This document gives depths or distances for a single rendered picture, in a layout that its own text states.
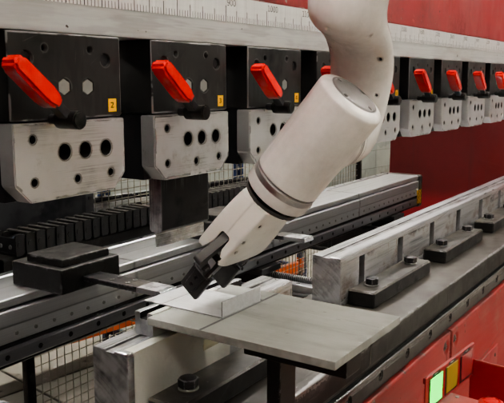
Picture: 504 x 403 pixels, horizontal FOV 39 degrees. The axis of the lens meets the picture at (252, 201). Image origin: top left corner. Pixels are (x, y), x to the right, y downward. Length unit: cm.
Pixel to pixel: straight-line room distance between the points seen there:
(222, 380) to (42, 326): 31
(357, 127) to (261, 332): 27
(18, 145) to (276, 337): 36
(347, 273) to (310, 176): 58
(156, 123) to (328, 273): 61
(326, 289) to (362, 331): 50
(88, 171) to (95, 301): 47
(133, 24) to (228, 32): 18
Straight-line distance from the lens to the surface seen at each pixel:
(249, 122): 101
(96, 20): 80
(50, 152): 74
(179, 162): 89
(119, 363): 91
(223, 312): 91
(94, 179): 79
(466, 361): 132
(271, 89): 100
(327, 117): 79
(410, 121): 156
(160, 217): 93
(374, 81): 89
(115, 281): 107
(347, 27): 79
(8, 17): 72
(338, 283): 135
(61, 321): 117
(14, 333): 111
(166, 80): 83
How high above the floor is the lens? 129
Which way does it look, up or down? 10 degrees down
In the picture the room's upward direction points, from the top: straight up
